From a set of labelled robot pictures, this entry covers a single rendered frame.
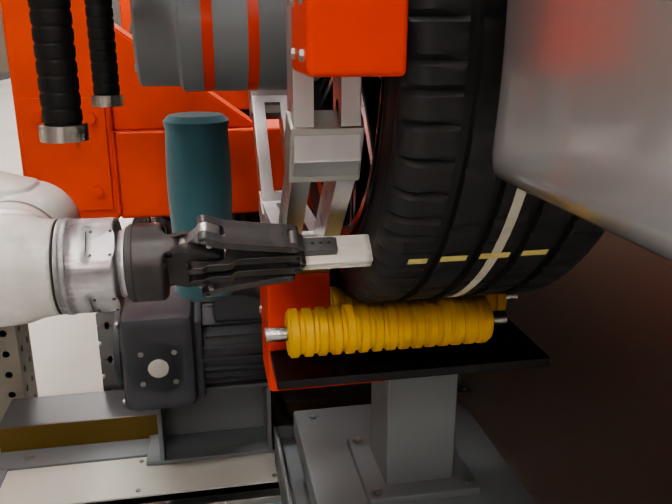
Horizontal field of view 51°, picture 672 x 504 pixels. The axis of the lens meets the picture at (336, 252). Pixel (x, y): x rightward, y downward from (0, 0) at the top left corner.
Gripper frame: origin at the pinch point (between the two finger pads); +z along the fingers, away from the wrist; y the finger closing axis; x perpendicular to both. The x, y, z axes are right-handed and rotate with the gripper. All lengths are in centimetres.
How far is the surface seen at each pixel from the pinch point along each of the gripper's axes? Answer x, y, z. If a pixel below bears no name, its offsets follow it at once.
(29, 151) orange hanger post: 46, -44, -42
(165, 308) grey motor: 17, -49, -20
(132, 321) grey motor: 14, -48, -25
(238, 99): 177, -187, 4
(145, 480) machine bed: -6, -73, -26
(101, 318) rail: 28, -77, -35
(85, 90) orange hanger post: 54, -37, -32
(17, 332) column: 28, -83, -53
